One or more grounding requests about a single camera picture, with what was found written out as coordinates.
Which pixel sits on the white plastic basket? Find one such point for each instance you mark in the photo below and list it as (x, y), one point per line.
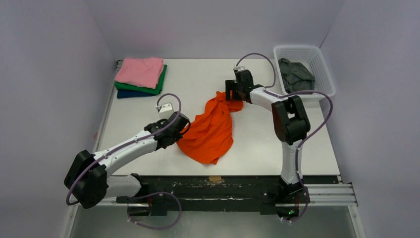
(312, 59)

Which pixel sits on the orange t shirt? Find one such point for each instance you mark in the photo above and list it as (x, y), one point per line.
(210, 135)

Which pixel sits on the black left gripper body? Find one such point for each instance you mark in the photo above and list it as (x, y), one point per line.
(176, 138)

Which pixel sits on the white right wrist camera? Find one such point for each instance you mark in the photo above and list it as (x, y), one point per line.
(239, 68)

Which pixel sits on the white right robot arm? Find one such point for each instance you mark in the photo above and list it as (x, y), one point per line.
(290, 121)

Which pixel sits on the brown tape piece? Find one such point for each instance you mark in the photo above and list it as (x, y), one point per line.
(215, 179)

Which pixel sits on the pink folded t shirt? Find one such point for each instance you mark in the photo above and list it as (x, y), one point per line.
(143, 72)

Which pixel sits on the grey t shirt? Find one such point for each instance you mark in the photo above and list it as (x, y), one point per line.
(295, 76)

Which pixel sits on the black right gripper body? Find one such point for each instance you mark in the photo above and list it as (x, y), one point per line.
(230, 90)

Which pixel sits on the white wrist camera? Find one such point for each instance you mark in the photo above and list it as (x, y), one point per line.
(239, 68)
(165, 110)

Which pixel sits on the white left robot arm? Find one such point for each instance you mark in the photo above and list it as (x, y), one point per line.
(91, 178)

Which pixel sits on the blue folded t shirt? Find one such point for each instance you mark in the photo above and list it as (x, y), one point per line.
(122, 94)

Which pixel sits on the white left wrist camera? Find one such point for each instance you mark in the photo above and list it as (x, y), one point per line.
(165, 110)

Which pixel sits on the aluminium frame rail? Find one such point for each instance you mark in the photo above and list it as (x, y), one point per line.
(234, 196)

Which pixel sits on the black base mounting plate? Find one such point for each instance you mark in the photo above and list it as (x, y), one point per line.
(290, 211)

